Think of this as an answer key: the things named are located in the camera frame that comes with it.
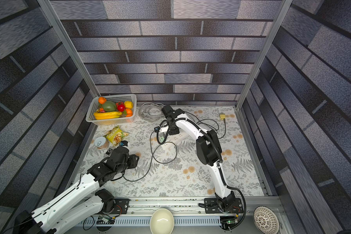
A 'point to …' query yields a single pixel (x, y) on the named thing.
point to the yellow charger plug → (222, 116)
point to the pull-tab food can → (101, 143)
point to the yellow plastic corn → (128, 104)
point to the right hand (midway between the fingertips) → (173, 125)
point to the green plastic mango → (109, 106)
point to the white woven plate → (265, 220)
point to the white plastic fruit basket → (94, 106)
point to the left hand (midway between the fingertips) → (138, 157)
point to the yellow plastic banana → (107, 115)
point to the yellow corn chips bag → (115, 135)
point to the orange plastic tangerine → (102, 100)
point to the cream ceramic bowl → (162, 222)
